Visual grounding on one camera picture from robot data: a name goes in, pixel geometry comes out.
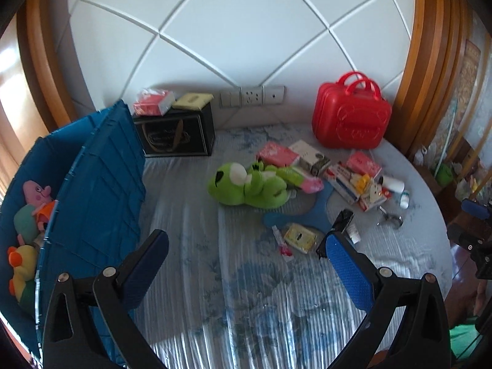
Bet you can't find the black gift box gold print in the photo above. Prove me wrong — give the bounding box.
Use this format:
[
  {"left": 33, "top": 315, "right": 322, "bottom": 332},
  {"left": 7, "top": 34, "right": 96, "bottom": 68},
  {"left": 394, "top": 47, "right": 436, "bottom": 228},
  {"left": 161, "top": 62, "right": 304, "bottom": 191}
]
[{"left": 133, "top": 104, "right": 216, "bottom": 158}]

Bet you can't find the red tissue pack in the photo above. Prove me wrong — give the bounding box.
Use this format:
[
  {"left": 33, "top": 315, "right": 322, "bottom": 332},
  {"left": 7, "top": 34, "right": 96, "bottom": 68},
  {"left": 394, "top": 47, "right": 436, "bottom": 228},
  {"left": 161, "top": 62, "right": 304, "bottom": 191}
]
[{"left": 133, "top": 88, "right": 175, "bottom": 117}]

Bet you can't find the white wall switch panel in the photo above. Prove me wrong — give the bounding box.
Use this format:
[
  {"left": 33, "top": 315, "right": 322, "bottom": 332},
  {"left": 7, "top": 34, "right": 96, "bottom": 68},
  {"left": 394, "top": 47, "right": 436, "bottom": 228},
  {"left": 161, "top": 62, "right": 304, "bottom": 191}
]
[{"left": 220, "top": 89, "right": 243, "bottom": 109}]

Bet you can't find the white and dark green box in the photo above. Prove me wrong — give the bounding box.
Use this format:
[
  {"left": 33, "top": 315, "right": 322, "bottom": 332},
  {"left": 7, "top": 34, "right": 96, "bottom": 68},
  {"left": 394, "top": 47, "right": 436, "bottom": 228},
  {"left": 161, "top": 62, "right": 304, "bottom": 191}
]
[{"left": 288, "top": 141, "right": 332, "bottom": 177}]

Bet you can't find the orange plush toy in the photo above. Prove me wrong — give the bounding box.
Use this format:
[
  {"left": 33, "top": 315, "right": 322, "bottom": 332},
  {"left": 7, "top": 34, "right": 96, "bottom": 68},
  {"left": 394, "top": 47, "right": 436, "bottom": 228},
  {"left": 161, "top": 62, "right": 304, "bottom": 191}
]
[{"left": 34, "top": 200, "right": 58, "bottom": 229}]

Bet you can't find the white and red medicine box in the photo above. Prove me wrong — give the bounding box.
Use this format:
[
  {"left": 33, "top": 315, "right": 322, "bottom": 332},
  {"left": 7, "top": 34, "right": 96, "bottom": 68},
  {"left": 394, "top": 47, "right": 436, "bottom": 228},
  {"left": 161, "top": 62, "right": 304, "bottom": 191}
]
[{"left": 326, "top": 162, "right": 364, "bottom": 204}]

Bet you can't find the white five-hole wall socket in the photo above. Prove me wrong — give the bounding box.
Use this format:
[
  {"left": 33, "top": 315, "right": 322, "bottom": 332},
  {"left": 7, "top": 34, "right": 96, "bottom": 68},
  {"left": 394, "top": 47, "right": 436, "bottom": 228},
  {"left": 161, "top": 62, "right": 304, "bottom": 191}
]
[{"left": 240, "top": 86, "right": 264, "bottom": 107}]

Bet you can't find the pink pig plush toy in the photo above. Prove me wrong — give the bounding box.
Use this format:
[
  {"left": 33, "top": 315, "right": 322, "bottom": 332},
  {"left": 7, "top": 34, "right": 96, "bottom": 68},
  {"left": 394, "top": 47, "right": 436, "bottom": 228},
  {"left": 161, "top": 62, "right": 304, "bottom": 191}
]
[{"left": 22, "top": 180, "right": 52, "bottom": 205}]

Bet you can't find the white cartoon print box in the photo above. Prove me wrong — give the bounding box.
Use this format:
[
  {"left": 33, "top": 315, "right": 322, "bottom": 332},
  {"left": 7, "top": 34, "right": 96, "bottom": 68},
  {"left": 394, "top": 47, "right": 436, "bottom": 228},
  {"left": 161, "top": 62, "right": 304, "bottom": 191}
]
[{"left": 359, "top": 182, "right": 389, "bottom": 212}]

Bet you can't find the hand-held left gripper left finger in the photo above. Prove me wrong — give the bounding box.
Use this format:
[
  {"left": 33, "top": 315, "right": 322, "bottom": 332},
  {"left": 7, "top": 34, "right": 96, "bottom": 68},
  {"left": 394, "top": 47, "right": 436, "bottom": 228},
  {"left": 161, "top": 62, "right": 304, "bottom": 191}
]
[{"left": 42, "top": 229, "right": 170, "bottom": 369}]

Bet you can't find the yellow duck plush toy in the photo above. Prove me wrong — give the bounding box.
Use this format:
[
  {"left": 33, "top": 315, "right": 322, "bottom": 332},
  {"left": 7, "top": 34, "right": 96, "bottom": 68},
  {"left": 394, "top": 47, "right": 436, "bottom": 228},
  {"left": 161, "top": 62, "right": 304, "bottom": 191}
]
[{"left": 7, "top": 244, "right": 39, "bottom": 304}]

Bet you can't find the blue floral bedsheet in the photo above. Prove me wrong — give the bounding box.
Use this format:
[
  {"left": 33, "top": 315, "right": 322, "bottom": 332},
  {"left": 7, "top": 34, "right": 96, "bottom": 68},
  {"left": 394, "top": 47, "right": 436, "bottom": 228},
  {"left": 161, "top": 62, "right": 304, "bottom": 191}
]
[{"left": 131, "top": 123, "right": 454, "bottom": 369}]

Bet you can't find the metal clip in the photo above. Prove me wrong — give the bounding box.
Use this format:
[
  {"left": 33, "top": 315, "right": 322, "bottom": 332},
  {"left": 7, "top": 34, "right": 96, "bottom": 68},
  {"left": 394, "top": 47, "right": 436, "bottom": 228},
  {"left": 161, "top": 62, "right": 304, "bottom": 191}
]
[{"left": 379, "top": 205, "right": 404, "bottom": 229}]

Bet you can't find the green and pink wipes packet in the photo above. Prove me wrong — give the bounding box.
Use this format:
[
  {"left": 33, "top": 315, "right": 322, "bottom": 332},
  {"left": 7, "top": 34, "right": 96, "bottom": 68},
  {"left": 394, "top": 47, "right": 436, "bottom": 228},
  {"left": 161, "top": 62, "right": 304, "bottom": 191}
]
[{"left": 274, "top": 165, "right": 324, "bottom": 193}]

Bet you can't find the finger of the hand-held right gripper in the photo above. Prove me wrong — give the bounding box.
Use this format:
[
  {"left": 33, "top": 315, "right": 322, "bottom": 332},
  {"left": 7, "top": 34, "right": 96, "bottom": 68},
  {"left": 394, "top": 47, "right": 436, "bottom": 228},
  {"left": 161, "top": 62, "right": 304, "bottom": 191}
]
[
  {"left": 461, "top": 199, "right": 492, "bottom": 220},
  {"left": 448, "top": 223, "right": 492, "bottom": 254}
]

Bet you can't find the person's right hand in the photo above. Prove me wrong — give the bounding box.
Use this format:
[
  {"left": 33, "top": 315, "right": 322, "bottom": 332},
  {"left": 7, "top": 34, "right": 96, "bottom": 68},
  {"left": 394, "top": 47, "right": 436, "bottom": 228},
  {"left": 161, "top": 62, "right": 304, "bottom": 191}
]
[{"left": 476, "top": 280, "right": 490, "bottom": 316}]

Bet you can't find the white padded headboard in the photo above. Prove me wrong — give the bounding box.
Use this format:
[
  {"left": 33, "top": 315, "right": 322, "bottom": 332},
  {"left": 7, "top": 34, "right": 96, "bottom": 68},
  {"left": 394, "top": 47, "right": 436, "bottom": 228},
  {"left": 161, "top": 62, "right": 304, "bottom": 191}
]
[{"left": 58, "top": 0, "right": 418, "bottom": 131}]

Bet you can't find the small pink tissue pack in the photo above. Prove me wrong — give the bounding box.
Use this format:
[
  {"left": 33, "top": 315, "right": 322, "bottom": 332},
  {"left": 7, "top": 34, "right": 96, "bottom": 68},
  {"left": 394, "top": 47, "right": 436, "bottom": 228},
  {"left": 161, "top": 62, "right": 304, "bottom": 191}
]
[{"left": 346, "top": 152, "right": 383, "bottom": 177}]

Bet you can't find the large pink tissue pack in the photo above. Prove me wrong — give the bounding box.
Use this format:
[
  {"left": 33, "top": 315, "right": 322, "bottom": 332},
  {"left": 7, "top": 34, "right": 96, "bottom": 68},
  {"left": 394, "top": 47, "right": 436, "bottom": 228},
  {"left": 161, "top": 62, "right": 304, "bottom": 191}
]
[{"left": 256, "top": 141, "right": 301, "bottom": 167}]

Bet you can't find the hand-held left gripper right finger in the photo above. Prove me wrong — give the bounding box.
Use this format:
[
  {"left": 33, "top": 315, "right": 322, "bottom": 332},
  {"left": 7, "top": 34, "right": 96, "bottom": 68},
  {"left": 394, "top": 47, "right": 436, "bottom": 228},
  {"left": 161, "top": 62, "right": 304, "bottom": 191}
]
[{"left": 325, "top": 232, "right": 451, "bottom": 369}]

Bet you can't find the small red white tube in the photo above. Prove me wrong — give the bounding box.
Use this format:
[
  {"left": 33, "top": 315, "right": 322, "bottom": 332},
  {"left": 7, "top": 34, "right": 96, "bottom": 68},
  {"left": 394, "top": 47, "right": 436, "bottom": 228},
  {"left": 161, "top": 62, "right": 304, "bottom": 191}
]
[{"left": 272, "top": 225, "right": 293, "bottom": 258}]

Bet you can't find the white plastic bottle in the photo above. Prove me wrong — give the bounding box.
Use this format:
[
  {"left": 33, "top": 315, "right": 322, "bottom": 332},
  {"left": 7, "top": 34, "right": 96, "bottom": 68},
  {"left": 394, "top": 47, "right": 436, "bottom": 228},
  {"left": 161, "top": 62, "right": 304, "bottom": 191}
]
[{"left": 380, "top": 176, "right": 405, "bottom": 193}]

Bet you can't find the green cloth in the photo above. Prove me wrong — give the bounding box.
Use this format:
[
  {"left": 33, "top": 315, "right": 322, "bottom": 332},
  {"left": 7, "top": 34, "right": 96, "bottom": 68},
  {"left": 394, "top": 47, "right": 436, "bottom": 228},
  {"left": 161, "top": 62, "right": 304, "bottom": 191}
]
[{"left": 448, "top": 323, "right": 489, "bottom": 360}]

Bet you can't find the wooden bed frame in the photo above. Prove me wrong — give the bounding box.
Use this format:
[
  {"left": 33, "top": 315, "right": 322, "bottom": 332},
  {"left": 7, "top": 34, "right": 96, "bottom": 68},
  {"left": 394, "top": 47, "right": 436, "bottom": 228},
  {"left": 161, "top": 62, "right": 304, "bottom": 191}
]
[{"left": 15, "top": 0, "right": 477, "bottom": 154}]

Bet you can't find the green frog plush toy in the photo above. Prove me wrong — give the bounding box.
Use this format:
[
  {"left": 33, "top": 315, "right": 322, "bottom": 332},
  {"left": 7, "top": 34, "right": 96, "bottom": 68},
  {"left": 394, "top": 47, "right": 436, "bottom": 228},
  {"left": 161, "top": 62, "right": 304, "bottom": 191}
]
[{"left": 208, "top": 161, "right": 289, "bottom": 207}]

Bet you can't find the yellow tissue pack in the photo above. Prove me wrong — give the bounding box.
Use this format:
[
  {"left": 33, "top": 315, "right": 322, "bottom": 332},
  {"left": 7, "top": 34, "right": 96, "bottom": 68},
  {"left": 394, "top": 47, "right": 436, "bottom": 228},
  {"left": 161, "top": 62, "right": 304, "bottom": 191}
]
[{"left": 172, "top": 93, "right": 214, "bottom": 110}]

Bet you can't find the red toy suitcase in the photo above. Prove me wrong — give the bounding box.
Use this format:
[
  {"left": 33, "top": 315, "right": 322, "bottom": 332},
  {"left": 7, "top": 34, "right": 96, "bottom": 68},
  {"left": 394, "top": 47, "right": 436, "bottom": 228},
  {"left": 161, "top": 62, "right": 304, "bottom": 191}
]
[{"left": 312, "top": 71, "right": 393, "bottom": 150}]

